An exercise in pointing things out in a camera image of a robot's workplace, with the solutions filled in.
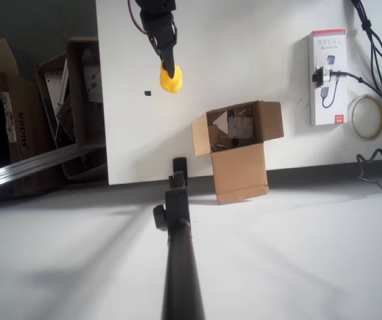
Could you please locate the yellow rubber duck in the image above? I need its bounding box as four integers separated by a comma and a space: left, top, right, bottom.
159, 61, 183, 95

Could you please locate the open cardboard box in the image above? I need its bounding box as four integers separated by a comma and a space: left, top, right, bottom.
191, 100, 285, 205

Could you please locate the Midea cardboard box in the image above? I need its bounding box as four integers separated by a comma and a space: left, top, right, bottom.
0, 71, 70, 198

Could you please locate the white perforated metal plate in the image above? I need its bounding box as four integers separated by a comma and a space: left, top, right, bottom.
43, 59, 70, 116

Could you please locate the white red product package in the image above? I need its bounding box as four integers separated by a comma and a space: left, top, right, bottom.
308, 29, 348, 127

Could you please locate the clear tape roll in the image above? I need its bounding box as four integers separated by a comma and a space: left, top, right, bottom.
347, 93, 382, 142

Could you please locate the red white servo cable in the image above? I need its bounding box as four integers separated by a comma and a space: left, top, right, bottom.
127, 0, 149, 36

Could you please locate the aluminium extrusion rail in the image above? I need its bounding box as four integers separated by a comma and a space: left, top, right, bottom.
0, 143, 107, 197

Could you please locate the black camera cable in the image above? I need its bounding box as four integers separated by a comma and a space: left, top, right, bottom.
329, 69, 382, 123

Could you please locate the black camera stand pole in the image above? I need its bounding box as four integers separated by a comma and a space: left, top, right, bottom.
153, 156, 207, 320

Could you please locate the wavy black cable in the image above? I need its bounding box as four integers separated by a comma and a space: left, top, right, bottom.
356, 148, 382, 190

